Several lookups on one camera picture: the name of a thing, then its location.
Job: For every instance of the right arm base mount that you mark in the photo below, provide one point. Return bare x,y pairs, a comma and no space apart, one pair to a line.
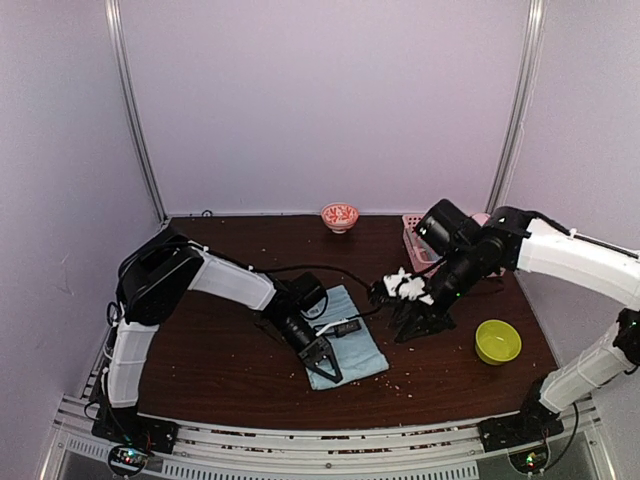
511,431

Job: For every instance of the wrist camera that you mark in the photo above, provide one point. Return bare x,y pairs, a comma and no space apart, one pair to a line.
401,286
338,329

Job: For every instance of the right aluminium frame post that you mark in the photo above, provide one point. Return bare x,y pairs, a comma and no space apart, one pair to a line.
523,90

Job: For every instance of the lime green bowl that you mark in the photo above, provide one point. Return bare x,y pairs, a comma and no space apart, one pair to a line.
497,342

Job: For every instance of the orange patterned ceramic bowl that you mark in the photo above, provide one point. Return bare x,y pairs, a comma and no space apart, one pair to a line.
339,217

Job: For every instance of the aluminium frame post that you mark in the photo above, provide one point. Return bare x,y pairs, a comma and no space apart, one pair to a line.
523,90
118,41

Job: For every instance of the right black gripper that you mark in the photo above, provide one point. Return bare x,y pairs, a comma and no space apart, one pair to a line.
433,322

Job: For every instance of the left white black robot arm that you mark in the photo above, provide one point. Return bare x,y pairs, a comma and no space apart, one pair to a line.
153,280

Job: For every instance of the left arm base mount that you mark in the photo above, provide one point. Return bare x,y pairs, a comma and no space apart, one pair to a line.
145,434

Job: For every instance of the pink rolled towel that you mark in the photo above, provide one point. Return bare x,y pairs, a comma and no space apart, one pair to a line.
481,218

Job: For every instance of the pink plastic basket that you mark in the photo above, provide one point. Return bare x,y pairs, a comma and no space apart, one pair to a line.
421,254

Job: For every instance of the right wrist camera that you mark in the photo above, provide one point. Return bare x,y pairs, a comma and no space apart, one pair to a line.
401,286

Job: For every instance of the front aluminium rail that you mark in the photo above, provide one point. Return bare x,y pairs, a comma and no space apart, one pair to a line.
450,450

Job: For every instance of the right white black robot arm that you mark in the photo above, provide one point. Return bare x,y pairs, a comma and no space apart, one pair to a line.
524,241

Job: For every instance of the left aluminium frame post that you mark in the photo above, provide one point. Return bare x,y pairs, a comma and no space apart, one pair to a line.
118,41

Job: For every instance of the plain light blue towel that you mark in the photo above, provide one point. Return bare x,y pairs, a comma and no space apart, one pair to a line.
358,355

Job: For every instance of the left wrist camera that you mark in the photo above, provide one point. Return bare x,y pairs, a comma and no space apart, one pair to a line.
338,329

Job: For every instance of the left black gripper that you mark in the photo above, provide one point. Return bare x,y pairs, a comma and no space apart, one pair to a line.
317,352

